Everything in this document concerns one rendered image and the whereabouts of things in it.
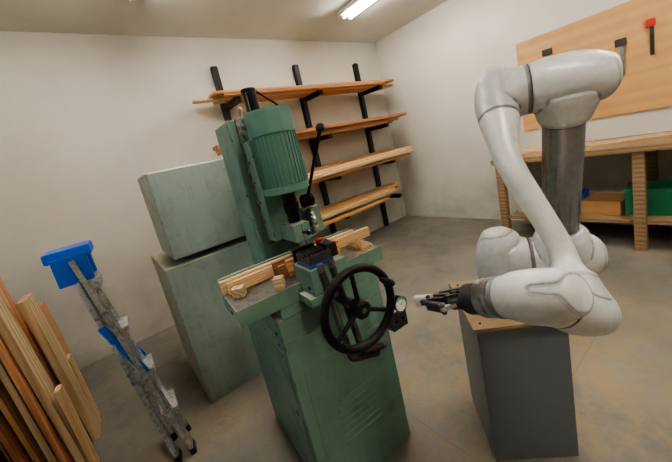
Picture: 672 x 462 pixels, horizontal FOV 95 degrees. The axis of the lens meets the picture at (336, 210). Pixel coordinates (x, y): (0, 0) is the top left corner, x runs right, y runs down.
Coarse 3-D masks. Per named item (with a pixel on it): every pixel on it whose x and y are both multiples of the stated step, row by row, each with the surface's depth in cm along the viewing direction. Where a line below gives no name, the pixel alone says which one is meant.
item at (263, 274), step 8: (352, 232) 138; (360, 232) 138; (368, 232) 141; (344, 240) 134; (352, 240) 136; (256, 272) 114; (264, 272) 115; (272, 272) 117; (240, 280) 111; (248, 280) 112; (256, 280) 114
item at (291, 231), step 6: (282, 222) 128; (288, 222) 125; (300, 222) 120; (306, 222) 119; (282, 228) 126; (288, 228) 121; (294, 228) 117; (300, 228) 118; (306, 228) 119; (282, 234) 128; (288, 234) 123; (294, 234) 117; (300, 234) 118; (306, 234) 120; (294, 240) 119; (300, 240) 118
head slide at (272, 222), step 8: (248, 144) 120; (248, 152) 123; (248, 160) 126; (256, 168) 122; (256, 176) 124; (256, 184) 127; (256, 192) 130; (264, 200) 124; (272, 200) 126; (280, 200) 128; (264, 208) 127; (272, 208) 126; (280, 208) 128; (264, 216) 130; (272, 216) 126; (280, 216) 128; (272, 224) 126; (272, 232) 127; (280, 232) 128
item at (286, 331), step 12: (372, 276) 123; (360, 288) 120; (372, 288) 124; (300, 312) 107; (312, 312) 109; (264, 324) 120; (276, 324) 104; (288, 324) 105; (300, 324) 107; (312, 324) 110; (276, 336) 109; (288, 336) 105; (300, 336) 107
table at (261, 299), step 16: (352, 256) 120; (368, 256) 122; (256, 288) 110; (272, 288) 106; (288, 288) 104; (240, 304) 100; (256, 304) 98; (272, 304) 101; (288, 304) 104; (320, 304) 100; (240, 320) 96; (256, 320) 99
